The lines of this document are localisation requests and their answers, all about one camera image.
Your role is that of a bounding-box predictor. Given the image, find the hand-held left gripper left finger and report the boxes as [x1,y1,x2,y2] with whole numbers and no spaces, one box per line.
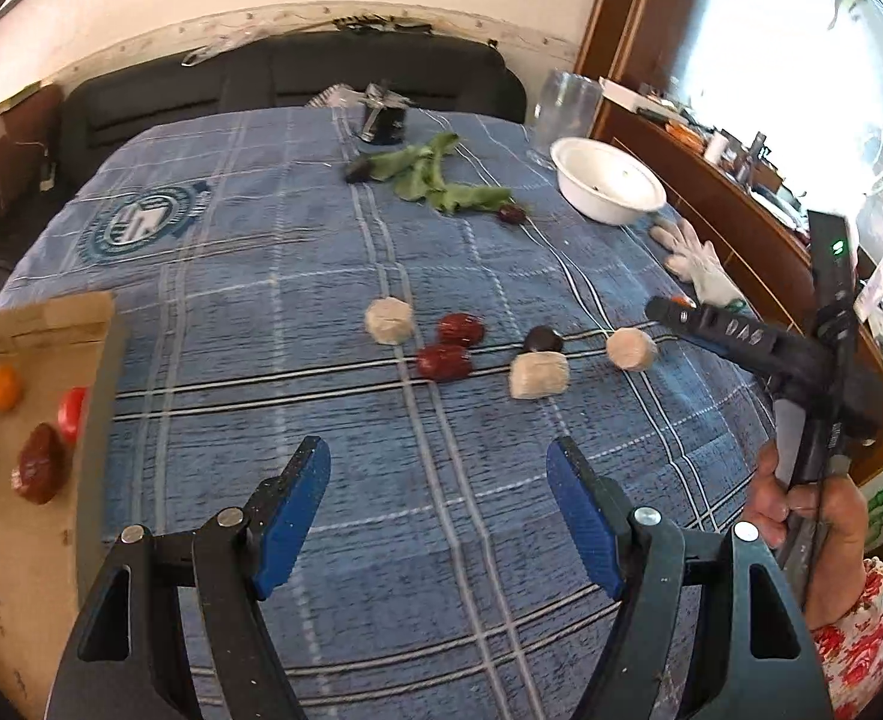
[47,435,333,720]

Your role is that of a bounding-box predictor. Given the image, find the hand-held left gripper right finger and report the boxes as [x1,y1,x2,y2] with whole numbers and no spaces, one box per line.
[546,435,836,720]

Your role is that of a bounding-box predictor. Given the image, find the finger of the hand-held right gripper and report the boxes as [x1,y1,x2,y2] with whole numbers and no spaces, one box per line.
[646,295,827,392]

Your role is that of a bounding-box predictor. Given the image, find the white crumbly block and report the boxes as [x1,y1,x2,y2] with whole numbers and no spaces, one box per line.
[606,327,658,373]
[508,352,570,400]
[364,297,415,346]

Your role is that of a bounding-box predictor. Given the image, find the cardboard tray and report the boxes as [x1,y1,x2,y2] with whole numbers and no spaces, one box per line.
[0,291,128,720]

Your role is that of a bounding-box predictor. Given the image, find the person's right forearm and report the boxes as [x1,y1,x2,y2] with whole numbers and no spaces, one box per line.
[809,555,883,720]

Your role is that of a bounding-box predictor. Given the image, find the person's right hand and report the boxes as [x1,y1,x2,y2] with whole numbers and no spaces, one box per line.
[741,439,872,629]

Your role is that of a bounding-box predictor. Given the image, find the white glove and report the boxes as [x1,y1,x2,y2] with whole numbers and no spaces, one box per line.
[649,214,746,308]

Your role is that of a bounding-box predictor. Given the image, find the assorted small shelf items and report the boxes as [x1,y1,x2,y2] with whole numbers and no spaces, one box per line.
[636,90,810,233]

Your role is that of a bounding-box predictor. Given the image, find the white bowl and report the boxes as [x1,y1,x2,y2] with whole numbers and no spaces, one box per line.
[550,137,668,226]

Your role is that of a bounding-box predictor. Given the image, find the red tomato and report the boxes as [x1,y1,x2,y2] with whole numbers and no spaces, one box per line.
[57,387,89,445]

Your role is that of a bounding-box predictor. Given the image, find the blue plaid tablecloth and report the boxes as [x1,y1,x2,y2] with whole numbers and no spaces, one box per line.
[0,105,795,720]

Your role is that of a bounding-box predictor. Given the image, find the flat white box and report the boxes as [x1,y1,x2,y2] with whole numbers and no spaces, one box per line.
[598,76,663,110]

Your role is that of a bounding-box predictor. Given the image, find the clear glass jar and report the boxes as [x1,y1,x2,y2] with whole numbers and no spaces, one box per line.
[531,69,604,170]

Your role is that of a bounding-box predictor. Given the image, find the green leafy vegetable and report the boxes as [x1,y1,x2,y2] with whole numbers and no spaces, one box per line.
[366,132,513,215]

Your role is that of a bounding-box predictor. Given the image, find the small black metal gadget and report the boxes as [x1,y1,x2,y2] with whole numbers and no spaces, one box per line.
[355,79,408,143]

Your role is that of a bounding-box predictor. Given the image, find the striped white cloth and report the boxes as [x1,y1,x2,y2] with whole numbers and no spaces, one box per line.
[306,86,360,110]

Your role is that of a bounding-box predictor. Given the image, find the black sofa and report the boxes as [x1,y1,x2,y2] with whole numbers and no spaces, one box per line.
[58,36,528,188]

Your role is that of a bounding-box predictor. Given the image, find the white charger with cable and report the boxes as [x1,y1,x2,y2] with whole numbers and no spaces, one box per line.
[17,139,59,192]

